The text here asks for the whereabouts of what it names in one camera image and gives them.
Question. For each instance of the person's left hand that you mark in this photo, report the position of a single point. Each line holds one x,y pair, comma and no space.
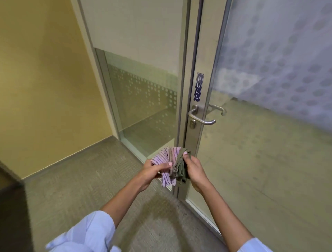
150,172

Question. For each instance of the purple striped cloth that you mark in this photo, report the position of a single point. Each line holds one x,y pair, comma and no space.
166,166

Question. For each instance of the person's left thumb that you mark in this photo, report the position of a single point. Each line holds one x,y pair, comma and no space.
163,167

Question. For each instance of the dark cabinet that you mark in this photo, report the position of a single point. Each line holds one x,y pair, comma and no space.
13,207

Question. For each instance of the fixed glass side panel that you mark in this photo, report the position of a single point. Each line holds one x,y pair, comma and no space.
137,78

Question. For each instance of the olive green cloth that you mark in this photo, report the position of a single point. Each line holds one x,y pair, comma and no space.
181,167

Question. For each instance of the person's right thumb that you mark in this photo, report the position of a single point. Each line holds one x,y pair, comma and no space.
186,162

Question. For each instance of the blue door sign sticker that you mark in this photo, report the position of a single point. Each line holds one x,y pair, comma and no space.
198,87

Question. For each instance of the person's right forearm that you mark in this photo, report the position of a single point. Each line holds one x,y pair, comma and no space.
228,220

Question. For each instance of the glass door with metal frame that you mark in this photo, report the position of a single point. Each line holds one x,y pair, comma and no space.
259,103

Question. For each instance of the person's left forearm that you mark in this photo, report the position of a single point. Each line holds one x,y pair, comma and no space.
103,220

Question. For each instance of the door lock cylinder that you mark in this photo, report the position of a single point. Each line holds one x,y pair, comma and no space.
192,124

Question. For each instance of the person's right hand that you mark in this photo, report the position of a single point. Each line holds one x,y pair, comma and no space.
197,172

